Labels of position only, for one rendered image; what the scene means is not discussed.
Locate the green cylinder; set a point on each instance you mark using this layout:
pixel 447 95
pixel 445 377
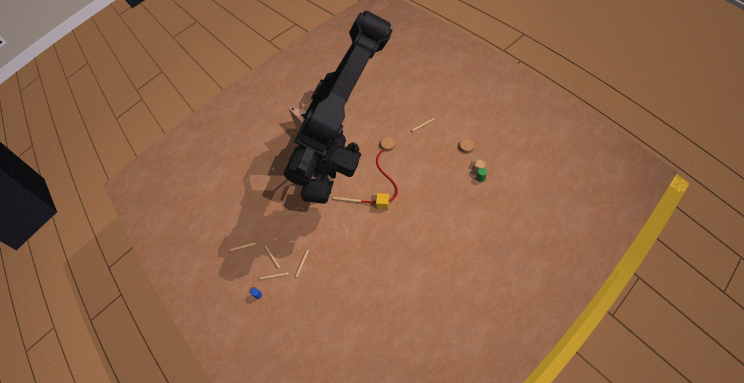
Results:
pixel 481 174

